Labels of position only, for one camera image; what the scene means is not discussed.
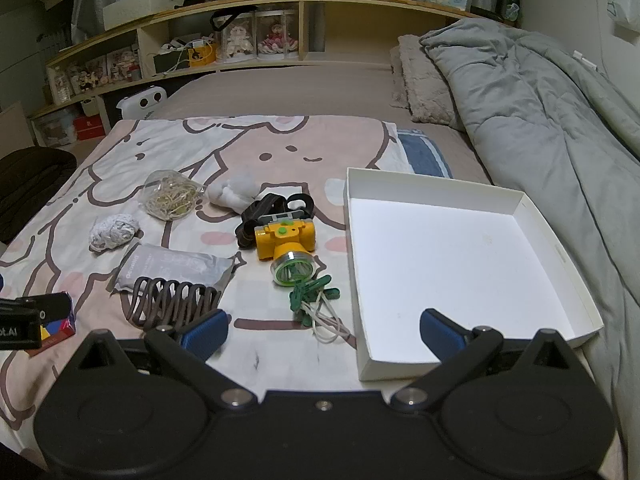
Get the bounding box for pink cartoon printed blanket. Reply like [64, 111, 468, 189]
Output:
[0, 115, 401, 436]

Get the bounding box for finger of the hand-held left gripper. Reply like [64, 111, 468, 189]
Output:
[0, 295, 71, 322]

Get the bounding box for white appliance with two holes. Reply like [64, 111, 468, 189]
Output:
[116, 86, 168, 121]

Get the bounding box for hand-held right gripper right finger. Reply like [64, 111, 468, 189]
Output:
[390, 308, 576, 413]

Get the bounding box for yellow headlamp with black strap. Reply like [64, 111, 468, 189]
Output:
[235, 192, 318, 288]

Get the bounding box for green clothespins with white cord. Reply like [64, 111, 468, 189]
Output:
[289, 275, 356, 346]

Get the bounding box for yellow bag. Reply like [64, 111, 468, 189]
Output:
[187, 42, 218, 67]

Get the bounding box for pink doll in clear case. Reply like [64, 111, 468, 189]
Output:
[257, 9, 300, 60]

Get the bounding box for clear bag of rubber bands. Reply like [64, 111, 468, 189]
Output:
[141, 170, 206, 221]

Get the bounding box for black box with white cables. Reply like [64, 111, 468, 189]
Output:
[152, 35, 211, 77]

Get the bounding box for black bag handle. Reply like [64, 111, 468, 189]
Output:
[210, 6, 258, 31]

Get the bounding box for bed with taupe sheet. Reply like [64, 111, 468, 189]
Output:
[0, 62, 640, 480]

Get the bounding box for brown hair claw clip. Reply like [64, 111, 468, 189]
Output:
[124, 276, 222, 331]

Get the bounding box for grey comforter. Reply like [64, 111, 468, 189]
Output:
[419, 17, 640, 308]

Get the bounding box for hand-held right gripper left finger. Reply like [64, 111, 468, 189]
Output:
[75, 308, 253, 411]

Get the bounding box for beige doll in clear case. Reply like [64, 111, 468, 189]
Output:
[220, 10, 258, 63]

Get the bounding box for blue and white towel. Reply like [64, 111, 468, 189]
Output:
[395, 127, 453, 179]

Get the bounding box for dark brown cloth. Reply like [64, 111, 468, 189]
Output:
[0, 147, 78, 246]

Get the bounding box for grey foil packet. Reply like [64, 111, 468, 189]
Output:
[107, 242, 238, 301]

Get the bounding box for white box on shelf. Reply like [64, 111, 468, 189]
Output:
[102, 0, 186, 31]

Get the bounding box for white crumpled cloth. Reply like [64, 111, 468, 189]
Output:
[89, 212, 143, 253]

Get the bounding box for figurines in clear case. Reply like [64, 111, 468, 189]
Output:
[107, 47, 141, 83]
[67, 57, 108, 93]

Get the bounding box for clear storage bin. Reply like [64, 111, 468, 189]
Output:
[32, 110, 76, 146]

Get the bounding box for wooden headboard shelf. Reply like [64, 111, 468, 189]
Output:
[30, 0, 481, 136]

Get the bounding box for white cardboard box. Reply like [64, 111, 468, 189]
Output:
[344, 167, 605, 381]

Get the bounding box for beige fuzzy pillow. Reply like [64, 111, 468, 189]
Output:
[390, 35, 468, 126]

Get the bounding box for red blue yellow card box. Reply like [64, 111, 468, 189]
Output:
[39, 292, 77, 347]

